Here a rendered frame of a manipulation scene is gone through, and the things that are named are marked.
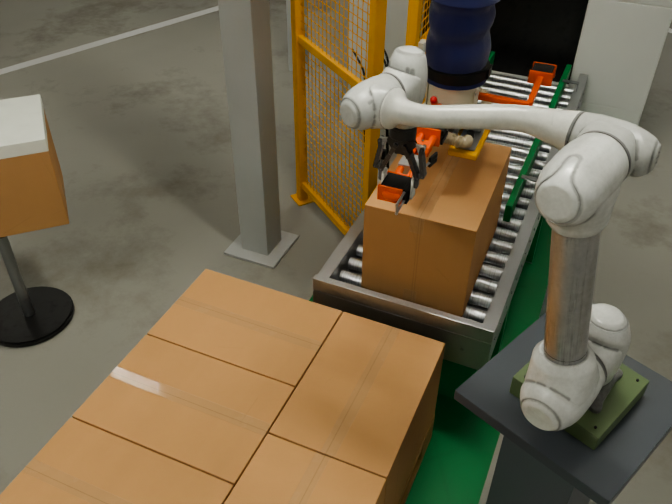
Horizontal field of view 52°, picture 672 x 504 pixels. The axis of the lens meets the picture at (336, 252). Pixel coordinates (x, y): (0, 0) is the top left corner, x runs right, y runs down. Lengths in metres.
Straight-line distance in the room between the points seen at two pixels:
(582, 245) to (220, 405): 1.29
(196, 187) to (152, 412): 2.19
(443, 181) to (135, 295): 1.73
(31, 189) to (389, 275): 1.44
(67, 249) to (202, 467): 2.07
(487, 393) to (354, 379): 0.49
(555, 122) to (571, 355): 0.55
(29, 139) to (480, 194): 1.69
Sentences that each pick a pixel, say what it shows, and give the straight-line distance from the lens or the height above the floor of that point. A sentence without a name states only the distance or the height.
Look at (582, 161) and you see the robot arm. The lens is 1.44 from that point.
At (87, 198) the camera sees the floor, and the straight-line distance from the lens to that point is 4.37.
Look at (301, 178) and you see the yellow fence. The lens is 4.01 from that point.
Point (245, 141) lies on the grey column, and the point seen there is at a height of 0.69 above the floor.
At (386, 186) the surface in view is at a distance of 1.99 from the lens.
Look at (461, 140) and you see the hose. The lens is 2.37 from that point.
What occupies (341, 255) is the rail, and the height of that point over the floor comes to 0.59.
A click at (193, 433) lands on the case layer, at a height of 0.54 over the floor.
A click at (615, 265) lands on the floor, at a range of 3.94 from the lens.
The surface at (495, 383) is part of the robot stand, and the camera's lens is 2.14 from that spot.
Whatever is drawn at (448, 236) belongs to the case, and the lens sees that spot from 2.39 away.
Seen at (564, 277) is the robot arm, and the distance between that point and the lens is 1.59.
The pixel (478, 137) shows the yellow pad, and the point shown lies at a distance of 2.51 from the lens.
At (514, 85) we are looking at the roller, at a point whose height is 0.55.
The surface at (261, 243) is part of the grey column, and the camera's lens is 3.66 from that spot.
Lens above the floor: 2.34
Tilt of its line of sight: 39 degrees down
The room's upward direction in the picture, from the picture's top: 1 degrees clockwise
